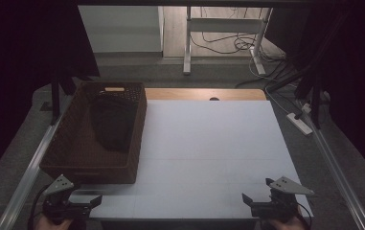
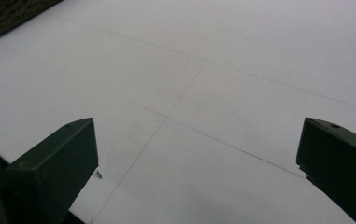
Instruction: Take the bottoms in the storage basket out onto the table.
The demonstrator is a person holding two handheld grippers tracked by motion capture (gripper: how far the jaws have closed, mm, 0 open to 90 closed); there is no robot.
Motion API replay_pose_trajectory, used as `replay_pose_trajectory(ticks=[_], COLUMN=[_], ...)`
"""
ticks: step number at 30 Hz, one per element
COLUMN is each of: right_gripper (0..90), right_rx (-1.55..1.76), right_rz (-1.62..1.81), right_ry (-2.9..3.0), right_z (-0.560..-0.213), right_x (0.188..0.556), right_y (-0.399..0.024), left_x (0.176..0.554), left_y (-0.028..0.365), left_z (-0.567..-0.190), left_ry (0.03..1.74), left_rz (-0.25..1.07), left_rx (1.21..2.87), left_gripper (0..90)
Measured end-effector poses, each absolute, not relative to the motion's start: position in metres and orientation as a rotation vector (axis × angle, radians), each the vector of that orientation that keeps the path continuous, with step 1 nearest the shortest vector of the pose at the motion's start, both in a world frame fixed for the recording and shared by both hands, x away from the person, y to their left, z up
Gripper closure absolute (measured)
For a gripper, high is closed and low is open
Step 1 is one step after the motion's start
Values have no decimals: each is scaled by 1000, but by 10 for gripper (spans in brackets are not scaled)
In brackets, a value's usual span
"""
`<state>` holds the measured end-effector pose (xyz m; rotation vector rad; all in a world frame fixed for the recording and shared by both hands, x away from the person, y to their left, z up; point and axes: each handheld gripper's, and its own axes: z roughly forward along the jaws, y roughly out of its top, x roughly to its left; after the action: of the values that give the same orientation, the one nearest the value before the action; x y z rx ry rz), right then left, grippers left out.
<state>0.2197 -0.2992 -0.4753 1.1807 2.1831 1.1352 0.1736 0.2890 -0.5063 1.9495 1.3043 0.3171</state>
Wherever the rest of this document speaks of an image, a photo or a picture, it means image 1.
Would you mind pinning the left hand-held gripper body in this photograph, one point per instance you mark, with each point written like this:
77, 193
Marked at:
62, 207

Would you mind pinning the aluminium rail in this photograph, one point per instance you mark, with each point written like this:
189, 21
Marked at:
336, 172
30, 172

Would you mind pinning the white cabinet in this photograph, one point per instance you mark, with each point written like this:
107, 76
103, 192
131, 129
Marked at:
119, 28

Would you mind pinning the wooden table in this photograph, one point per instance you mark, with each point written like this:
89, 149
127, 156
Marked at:
186, 94

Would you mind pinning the brown woven basket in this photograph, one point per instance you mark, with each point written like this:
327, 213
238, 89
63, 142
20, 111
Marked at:
71, 153

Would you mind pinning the white desk frame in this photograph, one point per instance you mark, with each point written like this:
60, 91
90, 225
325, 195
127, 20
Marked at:
188, 41

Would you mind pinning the person's right hand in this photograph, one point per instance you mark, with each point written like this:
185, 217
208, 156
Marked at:
287, 225

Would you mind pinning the dark curtain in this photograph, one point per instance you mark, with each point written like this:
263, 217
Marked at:
352, 64
20, 64

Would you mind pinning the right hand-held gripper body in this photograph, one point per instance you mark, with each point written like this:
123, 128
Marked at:
276, 207

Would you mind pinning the white power strip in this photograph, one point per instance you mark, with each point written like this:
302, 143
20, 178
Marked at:
299, 124

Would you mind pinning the white table mat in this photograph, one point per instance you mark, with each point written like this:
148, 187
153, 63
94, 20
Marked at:
209, 143

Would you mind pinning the black plug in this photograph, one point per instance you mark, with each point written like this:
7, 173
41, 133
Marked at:
298, 115

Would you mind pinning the person's left hand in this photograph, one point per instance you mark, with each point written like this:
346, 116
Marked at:
47, 223

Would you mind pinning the black stand post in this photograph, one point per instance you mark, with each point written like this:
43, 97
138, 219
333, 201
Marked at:
55, 99
315, 102

